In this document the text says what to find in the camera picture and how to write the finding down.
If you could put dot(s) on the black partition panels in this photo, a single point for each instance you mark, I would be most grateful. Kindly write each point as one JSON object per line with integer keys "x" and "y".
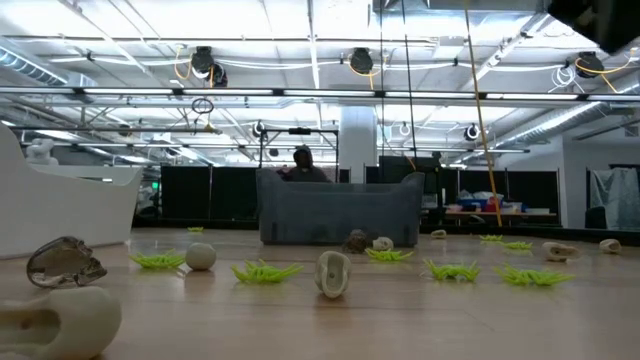
{"x": 200, "y": 195}

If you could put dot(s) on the long light bar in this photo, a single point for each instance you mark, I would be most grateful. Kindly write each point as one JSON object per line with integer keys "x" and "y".
{"x": 325, "y": 92}

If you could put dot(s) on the grey tarp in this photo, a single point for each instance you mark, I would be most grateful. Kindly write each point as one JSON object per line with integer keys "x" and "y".
{"x": 617, "y": 197}

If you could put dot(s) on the green plastic toy spider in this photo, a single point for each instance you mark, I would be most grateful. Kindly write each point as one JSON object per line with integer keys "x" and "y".
{"x": 452, "y": 270}
{"x": 387, "y": 254}
{"x": 195, "y": 229}
{"x": 265, "y": 272}
{"x": 157, "y": 260}
{"x": 491, "y": 237}
{"x": 517, "y": 245}
{"x": 532, "y": 276}

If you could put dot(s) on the wooden table with bins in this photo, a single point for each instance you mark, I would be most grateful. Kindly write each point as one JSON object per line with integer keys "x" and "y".
{"x": 500, "y": 214}

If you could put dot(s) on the person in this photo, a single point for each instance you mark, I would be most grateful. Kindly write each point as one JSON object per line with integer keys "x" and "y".
{"x": 302, "y": 165}

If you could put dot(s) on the blue storage bin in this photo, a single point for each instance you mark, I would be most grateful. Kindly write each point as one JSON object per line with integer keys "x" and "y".
{"x": 472, "y": 204}

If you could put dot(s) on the brown translucent toy skull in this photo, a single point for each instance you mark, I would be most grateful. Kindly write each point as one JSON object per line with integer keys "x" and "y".
{"x": 356, "y": 241}
{"x": 65, "y": 262}

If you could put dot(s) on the beige toy skull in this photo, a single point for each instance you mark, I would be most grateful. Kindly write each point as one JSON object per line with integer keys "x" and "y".
{"x": 560, "y": 251}
{"x": 332, "y": 272}
{"x": 60, "y": 320}
{"x": 610, "y": 245}
{"x": 200, "y": 256}
{"x": 438, "y": 233}
{"x": 381, "y": 243}

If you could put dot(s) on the white plastic bin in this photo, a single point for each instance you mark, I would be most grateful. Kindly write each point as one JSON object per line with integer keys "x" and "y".
{"x": 60, "y": 210}

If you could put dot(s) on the dark grey translucent bin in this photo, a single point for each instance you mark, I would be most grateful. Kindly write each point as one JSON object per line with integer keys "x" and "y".
{"x": 340, "y": 210}

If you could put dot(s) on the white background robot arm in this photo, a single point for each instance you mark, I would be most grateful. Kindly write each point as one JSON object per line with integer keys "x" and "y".
{"x": 40, "y": 150}

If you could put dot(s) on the black metal stand frame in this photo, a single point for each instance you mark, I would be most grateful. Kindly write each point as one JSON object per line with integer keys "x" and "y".
{"x": 300, "y": 131}

